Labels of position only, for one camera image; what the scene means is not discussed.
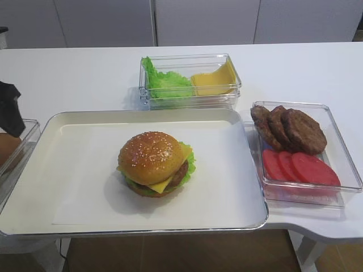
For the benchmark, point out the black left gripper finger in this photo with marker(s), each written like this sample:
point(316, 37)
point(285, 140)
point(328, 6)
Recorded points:
point(11, 119)

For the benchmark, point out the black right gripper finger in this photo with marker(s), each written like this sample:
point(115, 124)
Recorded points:
point(9, 92)

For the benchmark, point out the sesame top bun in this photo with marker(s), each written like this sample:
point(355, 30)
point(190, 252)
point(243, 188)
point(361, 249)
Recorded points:
point(150, 157)

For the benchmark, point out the green lettuce leaves in box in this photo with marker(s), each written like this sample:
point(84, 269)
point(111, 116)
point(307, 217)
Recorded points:
point(166, 85)

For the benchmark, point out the clear box lettuce and cheese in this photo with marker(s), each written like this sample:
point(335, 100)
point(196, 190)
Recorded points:
point(188, 65)

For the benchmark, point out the yellow cheese slices stack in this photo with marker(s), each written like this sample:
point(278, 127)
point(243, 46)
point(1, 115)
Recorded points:
point(216, 83)

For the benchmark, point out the plain smooth bun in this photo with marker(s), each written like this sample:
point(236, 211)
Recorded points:
point(8, 145)

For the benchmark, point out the clear box for buns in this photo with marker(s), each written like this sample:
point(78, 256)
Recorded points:
point(13, 167)

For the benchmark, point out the white rectangular serving tray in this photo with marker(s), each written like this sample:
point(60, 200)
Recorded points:
point(37, 196)

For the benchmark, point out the bottom burger bun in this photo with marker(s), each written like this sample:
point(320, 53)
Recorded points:
point(146, 191)

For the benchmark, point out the brown patty on burger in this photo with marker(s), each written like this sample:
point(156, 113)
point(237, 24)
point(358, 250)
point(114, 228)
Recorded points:
point(173, 181)

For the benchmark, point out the brown patty left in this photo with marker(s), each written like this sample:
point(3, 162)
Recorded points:
point(260, 116)

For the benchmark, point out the red tomato slice left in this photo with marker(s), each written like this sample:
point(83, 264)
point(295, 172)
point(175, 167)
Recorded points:
point(270, 160)

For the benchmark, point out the red tomato slice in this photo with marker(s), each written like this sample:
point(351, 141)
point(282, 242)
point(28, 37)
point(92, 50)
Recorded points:
point(312, 170)
point(285, 163)
point(270, 160)

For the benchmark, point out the brown patty middle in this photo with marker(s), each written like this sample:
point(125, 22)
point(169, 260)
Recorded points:
point(277, 129)

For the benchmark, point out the red tomato slice middle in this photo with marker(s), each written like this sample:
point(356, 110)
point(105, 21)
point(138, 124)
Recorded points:
point(285, 163)

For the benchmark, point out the brown patty right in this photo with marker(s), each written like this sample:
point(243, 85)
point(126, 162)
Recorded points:
point(303, 131)

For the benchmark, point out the clear box patties and tomatoes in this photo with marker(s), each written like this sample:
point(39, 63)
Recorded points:
point(335, 155)

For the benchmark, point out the red tomato slice right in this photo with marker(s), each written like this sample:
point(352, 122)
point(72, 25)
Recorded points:
point(312, 170)

